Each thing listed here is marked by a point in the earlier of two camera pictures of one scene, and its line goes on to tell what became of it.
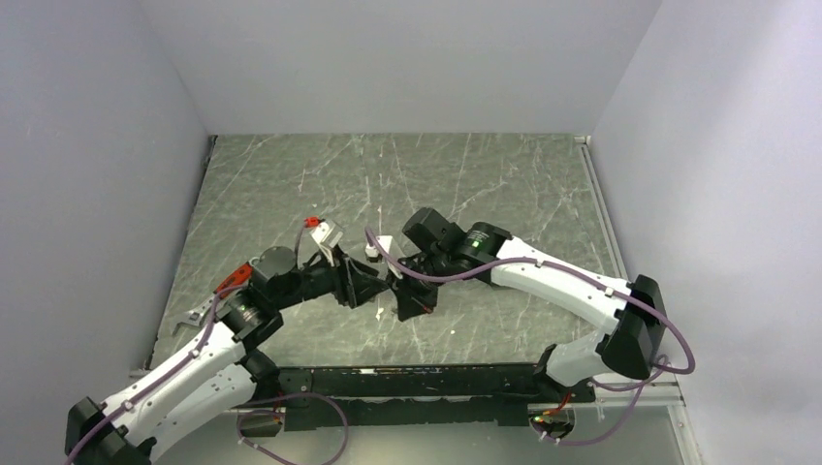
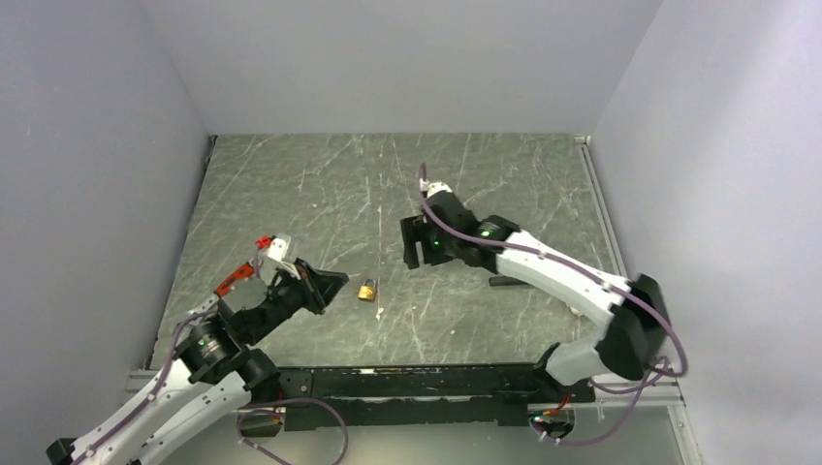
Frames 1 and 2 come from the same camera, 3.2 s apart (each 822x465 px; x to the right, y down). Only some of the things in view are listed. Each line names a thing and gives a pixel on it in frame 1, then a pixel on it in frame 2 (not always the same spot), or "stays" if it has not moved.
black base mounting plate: (474, 394) stays
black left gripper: (353, 282) to (319, 288)
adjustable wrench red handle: (237, 278) stays
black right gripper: (411, 303) to (415, 230)
